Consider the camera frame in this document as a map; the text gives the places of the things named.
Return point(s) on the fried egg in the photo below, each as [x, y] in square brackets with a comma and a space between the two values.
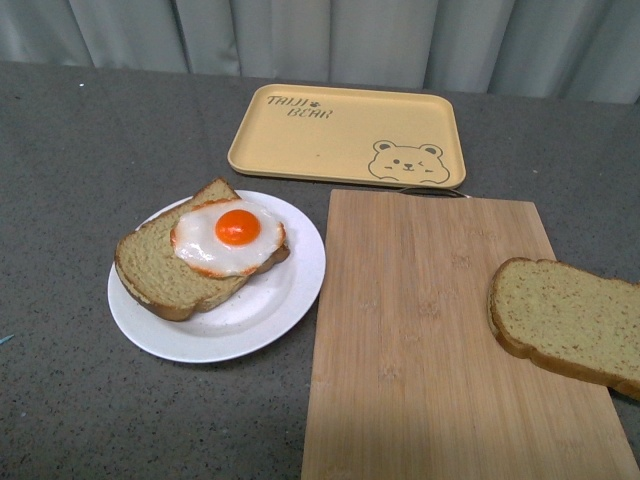
[225, 238]

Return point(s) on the bread slice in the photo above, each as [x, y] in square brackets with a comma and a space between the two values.
[568, 321]
[157, 279]

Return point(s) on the grey curtain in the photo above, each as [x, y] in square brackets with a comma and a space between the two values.
[583, 50]

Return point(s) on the yellow bear serving tray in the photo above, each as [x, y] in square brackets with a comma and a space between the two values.
[350, 136]

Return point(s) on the white round plate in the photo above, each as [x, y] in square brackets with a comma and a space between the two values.
[263, 310]

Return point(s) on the metal cutting board handle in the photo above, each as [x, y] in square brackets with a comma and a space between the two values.
[432, 191]

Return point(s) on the bamboo cutting board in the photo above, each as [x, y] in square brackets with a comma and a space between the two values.
[408, 381]

